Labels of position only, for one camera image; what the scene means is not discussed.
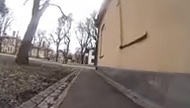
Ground row of bare trees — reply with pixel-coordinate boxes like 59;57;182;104
31;4;102;68

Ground grey asphalt path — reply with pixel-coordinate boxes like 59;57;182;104
55;65;169;108

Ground yellow building with grey base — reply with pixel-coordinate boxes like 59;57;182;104
89;0;190;108

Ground cobblestone edging strip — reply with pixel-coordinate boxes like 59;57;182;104
11;62;82;108

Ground large bare tree trunk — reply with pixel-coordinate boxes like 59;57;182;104
14;0;72;70

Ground stone paving strip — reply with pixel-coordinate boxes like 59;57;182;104
91;68;190;108

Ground pale distant buildings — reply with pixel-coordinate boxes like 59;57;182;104
0;29;98;66

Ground leaf-strewn grass area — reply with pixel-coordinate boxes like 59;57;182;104
0;52;80;108

